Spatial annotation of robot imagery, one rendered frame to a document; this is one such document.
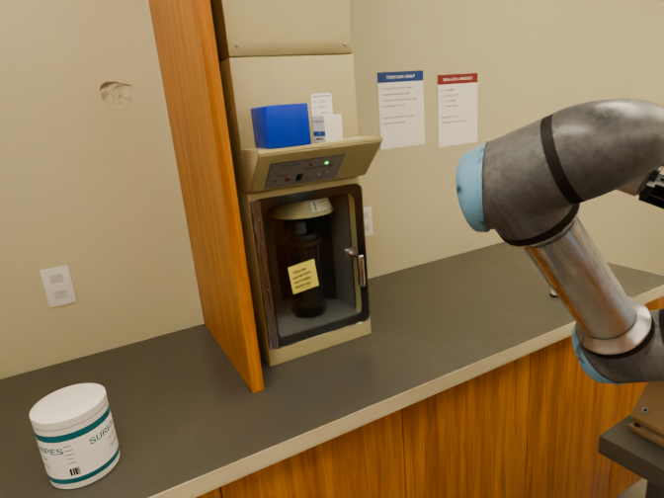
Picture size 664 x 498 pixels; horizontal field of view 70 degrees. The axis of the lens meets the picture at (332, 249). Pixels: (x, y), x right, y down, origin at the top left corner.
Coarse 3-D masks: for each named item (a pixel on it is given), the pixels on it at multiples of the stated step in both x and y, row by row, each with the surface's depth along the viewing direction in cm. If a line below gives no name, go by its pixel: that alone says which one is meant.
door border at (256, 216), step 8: (256, 208) 113; (256, 216) 114; (256, 224) 114; (256, 240) 115; (264, 240) 116; (264, 248) 116; (264, 256) 117; (264, 264) 117; (264, 272) 118; (264, 280) 118; (264, 288) 119; (264, 296) 119; (272, 304) 121; (272, 312) 121; (272, 320) 122; (272, 328) 122; (272, 336) 123; (272, 344) 123
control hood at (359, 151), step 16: (320, 144) 107; (336, 144) 108; (352, 144) 110; (368, 144) 113; (256, 160) 102; (272, 160) 103; (288, 160) 106; (352, 160) 116; (368, 160) 119; (256, 176) 106; (336, 176) 119; (352, 176) 122; (256, 192) 111
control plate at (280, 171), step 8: (296, 160) 107; (304, 160) 108; (312, 160) 109; (320, 160) 110; (328, 160) 112; (336, 160) 113; (272, 168) 106; (280, 168) 107; (288, 168) 108; (296, 168) 109; (304, 168) 111; (312, 168) 112; (320, 168) 113; (328, 168) 114; (336, 168) 116; (272, 176) 108; (280, 176) 109; (288, 176) 110; (304, 176) 113; (312, 176) 115; (320, 176) 116; (328, 176) 117; (272, 184) 111; (280, 184) 112; (288, 184) 113
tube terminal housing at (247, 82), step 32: (224, 64) 108; (256, 64) 107; (288, 64) 111; (320, 64) 114; (352, 64) 118; (224, 96) 112; (256, 96) 109; (288, 96) 112; (352, 96) 120; (352, 128) 122; (288, 192) 117; (256, 256) 117; (256, 288) 122; (256, 320) 128; (288, 352) 127
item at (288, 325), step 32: (320, 192) 120; (352, 192) 125; (288, 224) 118; (320, 224) 122; (352, 224) 127; (288, 256) 120; (320, 256) 124; (288, 288) 122; (320, 288) 126; (352, 288) 131; (288, 320) 124; (320, 320) 129; (352, 320) 134
